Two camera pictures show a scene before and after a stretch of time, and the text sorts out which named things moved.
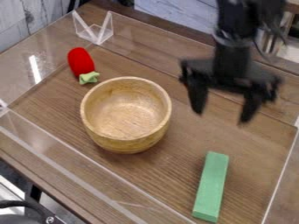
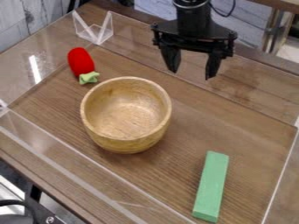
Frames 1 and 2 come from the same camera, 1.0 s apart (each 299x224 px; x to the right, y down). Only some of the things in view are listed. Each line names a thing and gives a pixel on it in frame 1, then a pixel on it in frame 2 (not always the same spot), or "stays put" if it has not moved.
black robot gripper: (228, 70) to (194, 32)
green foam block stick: (210, 185) stays put
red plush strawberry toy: (81, 66) stays put
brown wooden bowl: (126, 114) stays put
